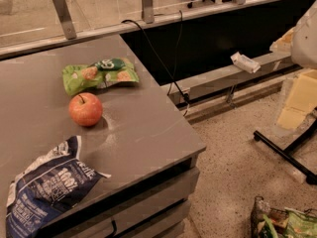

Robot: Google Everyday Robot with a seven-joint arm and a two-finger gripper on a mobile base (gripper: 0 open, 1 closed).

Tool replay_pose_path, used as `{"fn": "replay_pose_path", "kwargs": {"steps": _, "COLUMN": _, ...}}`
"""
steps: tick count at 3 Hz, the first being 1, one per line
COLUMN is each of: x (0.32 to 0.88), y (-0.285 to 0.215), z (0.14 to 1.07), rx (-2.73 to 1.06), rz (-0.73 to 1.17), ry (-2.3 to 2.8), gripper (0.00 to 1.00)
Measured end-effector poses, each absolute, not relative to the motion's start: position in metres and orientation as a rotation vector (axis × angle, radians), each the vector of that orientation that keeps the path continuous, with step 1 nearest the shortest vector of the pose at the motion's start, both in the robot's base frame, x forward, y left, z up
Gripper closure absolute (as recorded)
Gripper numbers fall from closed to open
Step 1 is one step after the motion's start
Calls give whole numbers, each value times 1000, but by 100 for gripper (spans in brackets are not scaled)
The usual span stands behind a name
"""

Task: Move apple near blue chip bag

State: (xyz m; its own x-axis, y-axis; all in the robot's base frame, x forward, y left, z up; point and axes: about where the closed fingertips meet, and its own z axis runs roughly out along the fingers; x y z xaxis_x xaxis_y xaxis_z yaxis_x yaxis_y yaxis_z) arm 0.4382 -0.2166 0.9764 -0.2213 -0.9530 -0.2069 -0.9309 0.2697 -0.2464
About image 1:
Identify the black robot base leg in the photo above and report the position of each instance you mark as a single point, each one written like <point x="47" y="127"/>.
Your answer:
<point x="288" y="152"/>

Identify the metal railing bracket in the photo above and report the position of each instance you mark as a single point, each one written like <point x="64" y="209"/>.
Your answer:
<point x="148" y="11"/>
<point x="65" y="20"/>

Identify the metal railing bracket middle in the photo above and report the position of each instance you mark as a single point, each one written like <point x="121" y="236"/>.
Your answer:
<point x="148" y="11"/>

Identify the red apple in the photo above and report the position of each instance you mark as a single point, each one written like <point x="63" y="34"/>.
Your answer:
<point x="85" y="109"/>

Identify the grey drawer cabinet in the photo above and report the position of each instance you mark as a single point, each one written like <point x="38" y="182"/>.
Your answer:
<point x="152" y="208"/>

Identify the metal railing bracket left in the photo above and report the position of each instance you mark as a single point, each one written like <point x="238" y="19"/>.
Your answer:
<point x="65" y="20"/>

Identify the green chip bag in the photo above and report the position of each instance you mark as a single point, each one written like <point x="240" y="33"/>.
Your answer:
<point x="102" y="74"/>

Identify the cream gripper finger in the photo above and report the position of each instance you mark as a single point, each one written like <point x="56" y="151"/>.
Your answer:
<point x="301" y="100"/>

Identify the blue chip bag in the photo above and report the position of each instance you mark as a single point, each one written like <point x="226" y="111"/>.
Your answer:
<point x="50" y="186"/>

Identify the wire basket with snacks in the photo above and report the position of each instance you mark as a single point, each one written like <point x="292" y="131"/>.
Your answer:
<point x="270" y="222"/>

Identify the white small box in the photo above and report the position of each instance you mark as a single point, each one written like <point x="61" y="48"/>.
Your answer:
<point x="244" y="63"/>

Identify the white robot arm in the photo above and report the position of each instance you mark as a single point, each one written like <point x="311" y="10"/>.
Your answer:
<point x="301" y="42"/>

